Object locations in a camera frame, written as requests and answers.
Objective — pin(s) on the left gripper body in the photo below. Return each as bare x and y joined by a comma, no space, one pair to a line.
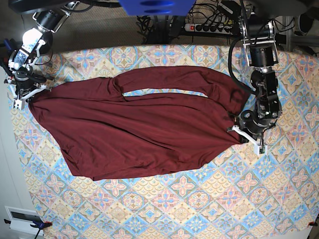
254,126

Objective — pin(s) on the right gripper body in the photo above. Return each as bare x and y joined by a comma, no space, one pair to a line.
26,82

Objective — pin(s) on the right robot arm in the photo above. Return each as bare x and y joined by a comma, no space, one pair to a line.
22,60

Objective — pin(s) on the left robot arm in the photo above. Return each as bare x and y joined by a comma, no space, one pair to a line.
258,38

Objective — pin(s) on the orange black clamp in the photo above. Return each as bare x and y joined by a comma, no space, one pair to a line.
7,69

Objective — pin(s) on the patterned tablecloth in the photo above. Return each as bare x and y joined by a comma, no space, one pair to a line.
238,195

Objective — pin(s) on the round speaker top right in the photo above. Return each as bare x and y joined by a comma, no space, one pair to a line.
303,24

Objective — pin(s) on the white power strip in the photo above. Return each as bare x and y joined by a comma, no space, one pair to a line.
207,28

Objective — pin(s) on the blue clamp lower left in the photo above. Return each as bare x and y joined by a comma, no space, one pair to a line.
40,225

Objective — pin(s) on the blue handled clamp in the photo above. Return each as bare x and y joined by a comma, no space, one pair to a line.
10,45

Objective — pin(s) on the blue plastic mount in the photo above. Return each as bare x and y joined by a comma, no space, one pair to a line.
157,7

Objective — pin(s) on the white wall box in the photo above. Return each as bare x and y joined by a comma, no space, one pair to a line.
22,214

